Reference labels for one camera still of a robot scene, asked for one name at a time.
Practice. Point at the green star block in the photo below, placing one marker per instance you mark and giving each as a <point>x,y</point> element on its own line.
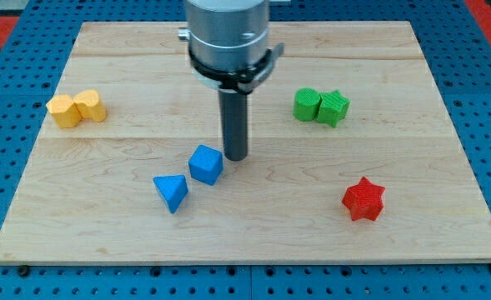
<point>333,108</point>

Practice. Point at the green cylinder block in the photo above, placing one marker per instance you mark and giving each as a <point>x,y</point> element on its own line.
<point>306,104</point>

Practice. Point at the blue triangle block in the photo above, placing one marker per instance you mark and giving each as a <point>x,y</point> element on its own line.
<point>172,189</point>

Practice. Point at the yellow heart block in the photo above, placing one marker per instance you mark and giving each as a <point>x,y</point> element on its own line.
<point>90,105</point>

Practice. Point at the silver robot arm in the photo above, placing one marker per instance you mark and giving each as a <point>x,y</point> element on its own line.
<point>229,53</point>

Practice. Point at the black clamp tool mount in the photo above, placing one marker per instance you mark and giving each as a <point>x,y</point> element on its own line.
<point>242,81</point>

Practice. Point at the yellow pentagon block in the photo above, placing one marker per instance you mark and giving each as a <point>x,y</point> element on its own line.
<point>64,111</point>

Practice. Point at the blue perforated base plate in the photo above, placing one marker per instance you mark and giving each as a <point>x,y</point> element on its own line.
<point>35,40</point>

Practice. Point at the light wooden board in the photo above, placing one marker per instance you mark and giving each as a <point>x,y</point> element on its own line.
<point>87,196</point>

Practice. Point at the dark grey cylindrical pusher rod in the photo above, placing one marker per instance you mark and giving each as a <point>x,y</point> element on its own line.
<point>234,122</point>

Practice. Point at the blue cube block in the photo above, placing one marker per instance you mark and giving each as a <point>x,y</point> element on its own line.
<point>206,165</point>

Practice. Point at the red star block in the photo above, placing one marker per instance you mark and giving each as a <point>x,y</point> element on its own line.
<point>364,200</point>

